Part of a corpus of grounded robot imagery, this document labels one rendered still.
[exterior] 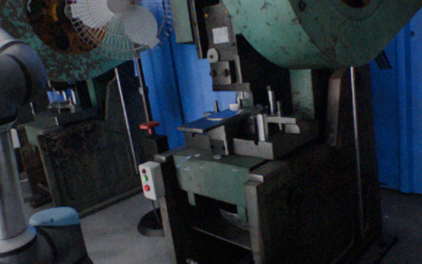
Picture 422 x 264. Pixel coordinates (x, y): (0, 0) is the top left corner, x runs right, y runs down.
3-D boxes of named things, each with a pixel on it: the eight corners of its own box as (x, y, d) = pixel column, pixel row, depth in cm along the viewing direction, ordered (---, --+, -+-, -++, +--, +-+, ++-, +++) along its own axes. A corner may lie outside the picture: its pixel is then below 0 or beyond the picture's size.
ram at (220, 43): (234, 86, 130) (223, -5, 123) (204, 86, 141) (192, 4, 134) (264, 77, 141) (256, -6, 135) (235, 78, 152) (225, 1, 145)
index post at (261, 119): (264, 141, 125) (261, 113, 123) (258, 140, 127) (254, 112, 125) (269, 138, 127) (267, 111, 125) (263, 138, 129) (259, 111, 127)
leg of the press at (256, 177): (289, 374, 120) (256, 94, 99) (261, 356, 128) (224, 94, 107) (398, 240, 181) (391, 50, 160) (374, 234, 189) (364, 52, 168)
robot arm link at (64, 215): (96, 246, 105) (86, 201, 102) (58, 276, 94) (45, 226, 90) (64, 241, 110) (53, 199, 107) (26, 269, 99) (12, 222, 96)
